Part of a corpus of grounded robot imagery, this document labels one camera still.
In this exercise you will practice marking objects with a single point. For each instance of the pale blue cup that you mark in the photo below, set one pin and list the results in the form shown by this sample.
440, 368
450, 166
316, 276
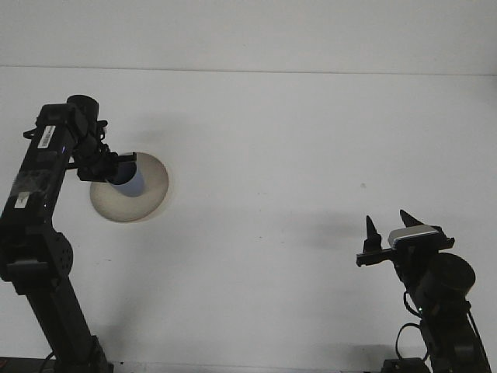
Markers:
134, 186

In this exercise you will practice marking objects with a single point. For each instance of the pale round plate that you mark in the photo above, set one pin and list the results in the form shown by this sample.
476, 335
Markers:
147, 202

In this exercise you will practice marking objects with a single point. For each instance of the dark platform edge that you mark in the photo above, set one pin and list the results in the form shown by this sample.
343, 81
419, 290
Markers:
19, 367

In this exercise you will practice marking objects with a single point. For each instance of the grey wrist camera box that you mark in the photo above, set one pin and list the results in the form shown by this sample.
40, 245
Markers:
413, 234

